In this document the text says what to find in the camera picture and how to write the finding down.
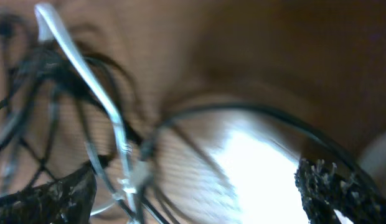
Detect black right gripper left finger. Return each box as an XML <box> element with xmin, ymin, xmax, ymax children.
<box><xmin>0</xmin><ymin>166</ymin><xmax>97</xmax><ymax>224</ymax></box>

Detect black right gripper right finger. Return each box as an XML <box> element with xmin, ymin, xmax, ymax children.
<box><xmin>294</xmin><ymin>159</ymin><xmax>386</xmax><ymax>223</ymax></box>

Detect white USB cable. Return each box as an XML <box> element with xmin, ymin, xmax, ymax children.
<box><xmin>34</xmin><ymin>2</ymin><xmax>141</xmax><ymax>218</ymax></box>

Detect black USB cable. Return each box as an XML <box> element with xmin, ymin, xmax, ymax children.
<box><xmin>0</xmin><ymin>12</ymin><xmax>380</xmax><ymax>224</ymax></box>

